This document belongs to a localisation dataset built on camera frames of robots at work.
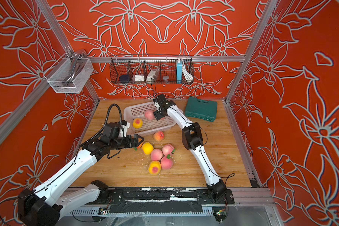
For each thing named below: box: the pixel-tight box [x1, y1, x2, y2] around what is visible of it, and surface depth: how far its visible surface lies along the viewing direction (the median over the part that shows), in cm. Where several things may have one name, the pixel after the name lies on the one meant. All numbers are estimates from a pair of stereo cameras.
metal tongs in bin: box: [63, 52, 88, 89], surface depth 87 cm
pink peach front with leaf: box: [144, 109, 155, 121], surface depth 104 cm
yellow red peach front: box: [148, 160, 162, 176], surface depth 79 cm
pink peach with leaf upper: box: [161, 144, 177, 157], surface depth 86 cm
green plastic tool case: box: [184, 96, 218, 122], surface depth 109 cm
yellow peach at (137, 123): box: [132, 117, 144, 129], surface depth 99 cm
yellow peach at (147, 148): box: [141, 141, 154, 155], surface depth 87 cm
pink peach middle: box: [150, 148, 163, 161], surface depth 85 cm
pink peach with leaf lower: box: [160, 154, 173, 170], surface depth 82 cm
